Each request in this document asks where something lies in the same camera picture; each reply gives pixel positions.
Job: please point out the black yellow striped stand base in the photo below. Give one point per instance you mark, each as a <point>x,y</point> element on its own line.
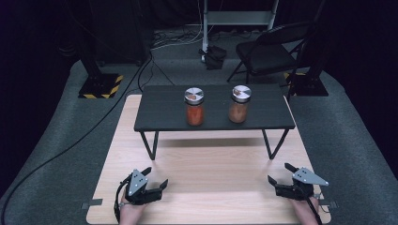
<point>100,85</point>

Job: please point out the grey tape strip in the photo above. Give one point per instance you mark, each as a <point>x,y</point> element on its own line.
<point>92,203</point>
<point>332,205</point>

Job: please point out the black bag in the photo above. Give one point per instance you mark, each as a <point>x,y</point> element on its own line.
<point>214,56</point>

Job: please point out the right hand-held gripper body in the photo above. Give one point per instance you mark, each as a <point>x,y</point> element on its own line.
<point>306,178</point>

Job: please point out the grey metal stand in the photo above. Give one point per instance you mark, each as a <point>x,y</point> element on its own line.
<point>205,28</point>

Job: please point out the person's left hand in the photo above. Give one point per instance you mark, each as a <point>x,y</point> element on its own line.
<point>131,212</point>

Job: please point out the black shelf with metal legs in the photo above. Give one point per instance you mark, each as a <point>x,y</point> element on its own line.
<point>162,109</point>

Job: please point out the brown spice jar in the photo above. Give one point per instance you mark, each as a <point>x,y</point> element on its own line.
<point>239,106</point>

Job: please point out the person's right hand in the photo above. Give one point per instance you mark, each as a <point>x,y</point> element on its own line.
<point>305,212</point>

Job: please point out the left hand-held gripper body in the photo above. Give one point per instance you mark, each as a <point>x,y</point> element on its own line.
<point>137,184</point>

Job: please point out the black folding chair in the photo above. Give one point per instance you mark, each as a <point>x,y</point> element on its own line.
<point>266,53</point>

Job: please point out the red spice jar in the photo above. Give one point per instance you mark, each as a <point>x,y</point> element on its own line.
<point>194,109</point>

